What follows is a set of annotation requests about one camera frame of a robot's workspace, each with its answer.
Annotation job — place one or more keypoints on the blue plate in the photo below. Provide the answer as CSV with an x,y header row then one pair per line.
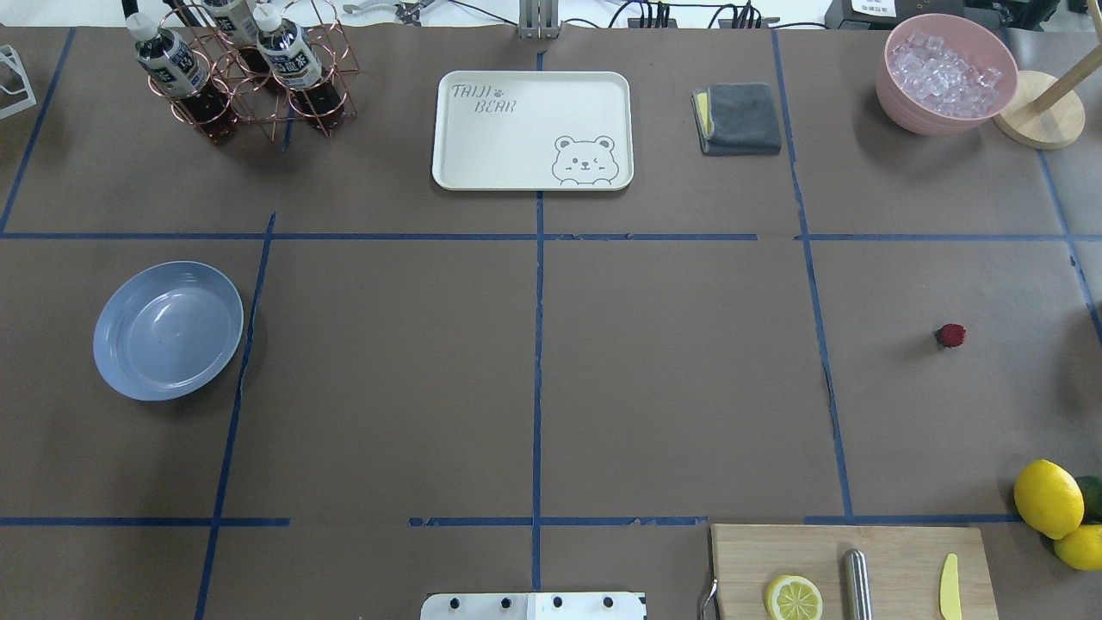
x,y
168,331

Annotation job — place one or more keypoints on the red strawberry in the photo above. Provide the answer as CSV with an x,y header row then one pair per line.
x,y
950,335

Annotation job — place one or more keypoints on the cream bear tray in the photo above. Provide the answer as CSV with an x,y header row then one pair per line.
x,y
533,131

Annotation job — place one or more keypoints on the grey folded cloth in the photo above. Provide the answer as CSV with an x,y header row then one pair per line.
x,y
737,120

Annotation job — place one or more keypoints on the tea bottle middle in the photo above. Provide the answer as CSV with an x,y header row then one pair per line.
x,y
289,53

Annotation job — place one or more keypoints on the tea bottle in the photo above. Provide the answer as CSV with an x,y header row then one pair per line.
x,y
181,76
289,53
235,21

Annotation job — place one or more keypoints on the lemon half slice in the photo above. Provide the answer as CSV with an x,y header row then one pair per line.
x,y
791,596

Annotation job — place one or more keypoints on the silver metal rod tool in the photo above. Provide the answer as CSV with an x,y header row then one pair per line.
x,y
857,581

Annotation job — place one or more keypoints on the tea bottle right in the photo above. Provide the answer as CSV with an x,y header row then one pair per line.
x,y
235,21

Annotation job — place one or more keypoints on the wooden cutting board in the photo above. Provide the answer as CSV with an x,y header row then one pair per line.
x,y
904,562

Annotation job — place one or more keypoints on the tea bottle left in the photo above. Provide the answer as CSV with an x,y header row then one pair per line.
x,y
181,76

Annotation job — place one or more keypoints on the pink bowl with ice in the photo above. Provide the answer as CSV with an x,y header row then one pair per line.
x,y
942,74

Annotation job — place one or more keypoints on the yellow plastic knife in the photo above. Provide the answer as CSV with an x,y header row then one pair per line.
x,y
950,604

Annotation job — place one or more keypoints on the yellow lemon large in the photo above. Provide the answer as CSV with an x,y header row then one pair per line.
x,y
1048,499

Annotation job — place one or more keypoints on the wooden stand with round base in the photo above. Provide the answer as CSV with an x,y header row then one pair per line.
x,y
1045,113

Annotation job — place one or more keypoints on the green lime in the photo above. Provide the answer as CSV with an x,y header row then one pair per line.
x,y
1090,487

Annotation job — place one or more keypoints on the yellow lemon small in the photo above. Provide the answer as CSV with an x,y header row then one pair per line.
x,y
1081,549

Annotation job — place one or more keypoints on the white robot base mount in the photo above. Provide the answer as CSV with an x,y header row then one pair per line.
x,y
535,605

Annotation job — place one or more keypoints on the copper wire bottle rack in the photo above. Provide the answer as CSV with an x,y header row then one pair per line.
x,y
259,100

